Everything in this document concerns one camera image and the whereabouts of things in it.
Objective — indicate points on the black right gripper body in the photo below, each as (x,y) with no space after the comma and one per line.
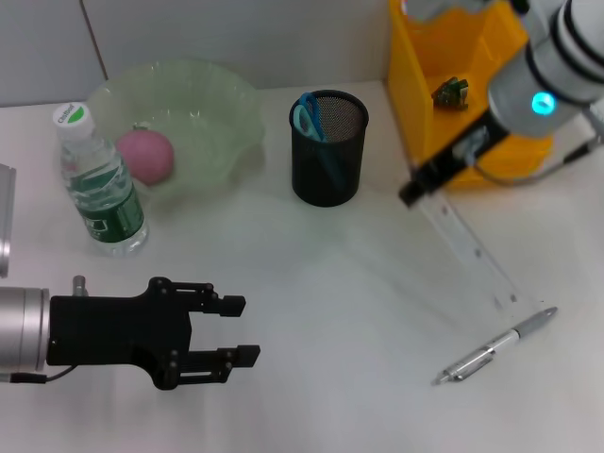
(467,156)

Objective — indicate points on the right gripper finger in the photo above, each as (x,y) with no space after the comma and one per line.
(424,172)
(413,193)

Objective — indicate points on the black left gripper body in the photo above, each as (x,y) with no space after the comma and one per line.
(118,330)

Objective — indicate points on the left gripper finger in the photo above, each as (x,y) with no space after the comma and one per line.
(217,363)
(226,304)

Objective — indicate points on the green plastic wrapper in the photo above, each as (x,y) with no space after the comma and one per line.
(450,94)

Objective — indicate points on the transparent plastic ruler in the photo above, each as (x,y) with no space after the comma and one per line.
(472,250)

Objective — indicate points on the clear water bottle green label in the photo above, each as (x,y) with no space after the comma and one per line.
(108,207)

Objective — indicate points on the blue scissors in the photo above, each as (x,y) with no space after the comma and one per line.
(307,118)

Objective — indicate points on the pink toy peach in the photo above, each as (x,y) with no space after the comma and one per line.
(146,158)

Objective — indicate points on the grey marker pen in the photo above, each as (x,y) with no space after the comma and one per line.
(509,337)

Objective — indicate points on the black mesh pen holder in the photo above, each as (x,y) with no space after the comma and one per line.
(325,179)

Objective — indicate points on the pale green glass fruit plate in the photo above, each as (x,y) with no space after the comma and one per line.
(212,122)

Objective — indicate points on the yellow plastic storage bin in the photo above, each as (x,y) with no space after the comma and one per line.
(424,118)

